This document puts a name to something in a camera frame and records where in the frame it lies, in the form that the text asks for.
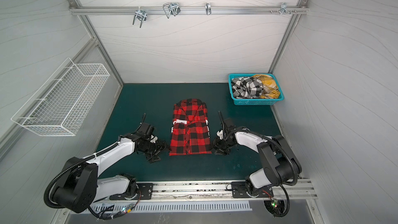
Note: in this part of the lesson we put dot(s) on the yellow plaid shirt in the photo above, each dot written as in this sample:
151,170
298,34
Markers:
270,90

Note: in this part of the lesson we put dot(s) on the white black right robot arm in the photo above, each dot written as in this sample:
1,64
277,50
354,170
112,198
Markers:
279,163

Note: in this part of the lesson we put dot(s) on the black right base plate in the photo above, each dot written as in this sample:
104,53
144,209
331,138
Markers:
245,189

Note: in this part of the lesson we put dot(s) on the red black plaid shirt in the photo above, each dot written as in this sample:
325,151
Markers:
190,133

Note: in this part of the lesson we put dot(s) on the white vent grille strip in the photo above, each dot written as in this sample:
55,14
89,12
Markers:
192,207

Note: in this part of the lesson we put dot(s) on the metal clip hook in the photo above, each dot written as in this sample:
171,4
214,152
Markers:
208,8

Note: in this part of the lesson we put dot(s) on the aluminium horizontal rail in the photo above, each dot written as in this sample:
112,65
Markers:
185,10

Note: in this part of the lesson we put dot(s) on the metal bracket hook right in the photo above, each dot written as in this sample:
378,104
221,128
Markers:
283,10

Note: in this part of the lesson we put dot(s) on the right aluminium corner post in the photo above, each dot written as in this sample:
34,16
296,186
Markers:
288,33

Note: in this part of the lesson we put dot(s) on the aluminium corner frame post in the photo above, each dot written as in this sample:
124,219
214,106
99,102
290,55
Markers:
93,34

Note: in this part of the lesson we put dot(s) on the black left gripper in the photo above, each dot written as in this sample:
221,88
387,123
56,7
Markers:
160,148

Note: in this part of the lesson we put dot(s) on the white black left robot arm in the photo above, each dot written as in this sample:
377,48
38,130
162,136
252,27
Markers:
79,185

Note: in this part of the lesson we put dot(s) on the metal u-bolt hook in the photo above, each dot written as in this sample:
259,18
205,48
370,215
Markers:
171,9
139,16

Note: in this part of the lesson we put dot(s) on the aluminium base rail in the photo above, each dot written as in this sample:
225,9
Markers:
208,190

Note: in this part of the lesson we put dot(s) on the black white checkered shirt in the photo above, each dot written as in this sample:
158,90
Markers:
246,88

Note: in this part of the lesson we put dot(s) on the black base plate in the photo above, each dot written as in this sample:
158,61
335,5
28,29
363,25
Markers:
144,191
245,189

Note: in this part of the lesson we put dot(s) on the white wire basket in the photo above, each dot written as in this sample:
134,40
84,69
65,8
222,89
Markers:
60,106

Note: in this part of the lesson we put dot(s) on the metal u-bolt hook left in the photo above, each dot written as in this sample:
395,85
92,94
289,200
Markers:
139,16

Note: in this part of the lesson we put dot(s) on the metal u-bolt hook middle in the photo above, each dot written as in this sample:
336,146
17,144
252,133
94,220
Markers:
171,9

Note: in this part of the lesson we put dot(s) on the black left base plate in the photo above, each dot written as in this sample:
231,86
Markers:
144,191

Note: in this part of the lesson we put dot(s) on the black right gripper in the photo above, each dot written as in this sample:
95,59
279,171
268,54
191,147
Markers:
219,144

